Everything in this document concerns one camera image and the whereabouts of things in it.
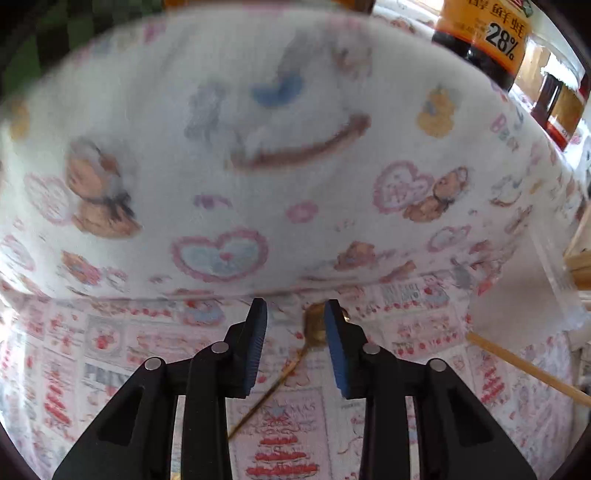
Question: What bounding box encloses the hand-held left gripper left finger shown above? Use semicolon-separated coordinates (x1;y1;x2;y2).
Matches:
53;298;269;480

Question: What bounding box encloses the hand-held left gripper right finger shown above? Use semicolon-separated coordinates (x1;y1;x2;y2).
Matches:
324;299;539;480

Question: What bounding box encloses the bear print white cloth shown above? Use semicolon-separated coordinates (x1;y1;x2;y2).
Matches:
0;0;591;308

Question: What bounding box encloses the gold spoon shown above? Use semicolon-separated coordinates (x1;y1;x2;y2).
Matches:
228;302;349;440

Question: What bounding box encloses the red-capped dark bottle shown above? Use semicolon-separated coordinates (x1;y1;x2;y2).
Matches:
529;69;591;153

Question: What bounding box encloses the red print tablecloth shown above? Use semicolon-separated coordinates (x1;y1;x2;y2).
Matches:
0;272;591;480

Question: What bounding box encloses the translucent plastic cup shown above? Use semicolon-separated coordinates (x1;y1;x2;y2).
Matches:
526;217;591;333

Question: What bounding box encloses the dark sauce bottle yellow label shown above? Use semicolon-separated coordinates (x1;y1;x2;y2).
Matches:
431;0;539;92

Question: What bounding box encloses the green checkered box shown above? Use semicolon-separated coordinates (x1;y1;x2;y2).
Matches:
0;0;167;90

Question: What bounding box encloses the pile of wooden chopsticks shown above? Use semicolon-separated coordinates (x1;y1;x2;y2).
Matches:
466;224;591;403

